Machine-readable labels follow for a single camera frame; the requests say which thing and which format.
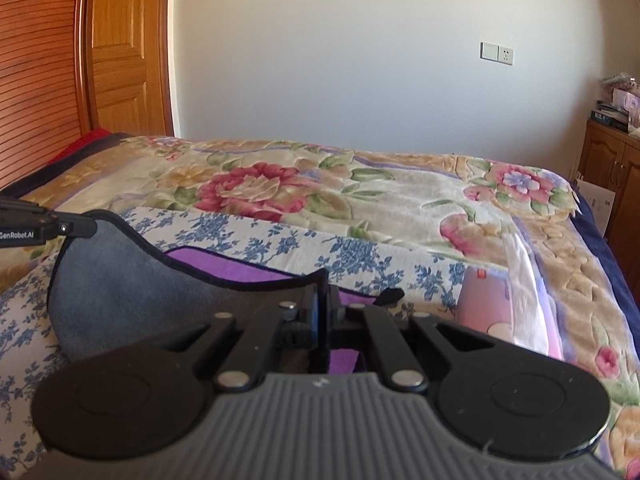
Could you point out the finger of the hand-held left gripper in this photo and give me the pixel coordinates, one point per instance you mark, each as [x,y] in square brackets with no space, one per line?
[77,226]

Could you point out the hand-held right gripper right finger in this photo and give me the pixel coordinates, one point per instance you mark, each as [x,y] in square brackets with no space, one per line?
[334,316]

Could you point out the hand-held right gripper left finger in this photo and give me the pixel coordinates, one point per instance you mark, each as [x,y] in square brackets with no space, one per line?
[307,321]

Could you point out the grey and purple towel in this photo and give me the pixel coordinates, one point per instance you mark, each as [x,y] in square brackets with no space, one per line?
[125,285]

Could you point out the blue floral white sheet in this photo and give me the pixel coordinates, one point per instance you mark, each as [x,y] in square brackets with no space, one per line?
[300,247]

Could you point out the red cloth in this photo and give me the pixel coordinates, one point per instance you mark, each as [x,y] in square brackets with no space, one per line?
[87,144]

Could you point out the large floral blanket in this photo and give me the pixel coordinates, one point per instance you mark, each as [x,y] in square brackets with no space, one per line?
[380,195]

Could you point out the pink packet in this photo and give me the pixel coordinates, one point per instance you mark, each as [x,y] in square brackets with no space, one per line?
[482,300]

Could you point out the wooden panelled wardrobe door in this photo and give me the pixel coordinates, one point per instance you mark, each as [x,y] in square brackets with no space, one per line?
[127,45]

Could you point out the white cardboard box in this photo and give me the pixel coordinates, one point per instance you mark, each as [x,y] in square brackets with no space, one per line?
[597,205]

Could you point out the dark blue bed sheet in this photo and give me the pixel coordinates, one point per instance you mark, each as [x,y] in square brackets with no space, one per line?
[617,255]

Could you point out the wooden cabinet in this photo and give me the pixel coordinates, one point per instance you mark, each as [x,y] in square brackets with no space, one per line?
[612,180]

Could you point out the stack of books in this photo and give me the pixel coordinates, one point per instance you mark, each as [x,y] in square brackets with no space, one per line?
[610,116]

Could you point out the stack of items on cabinet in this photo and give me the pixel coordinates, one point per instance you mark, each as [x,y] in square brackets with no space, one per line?
[625,95]

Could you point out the white wall socket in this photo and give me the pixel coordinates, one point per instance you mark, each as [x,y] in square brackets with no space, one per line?
[497,53]

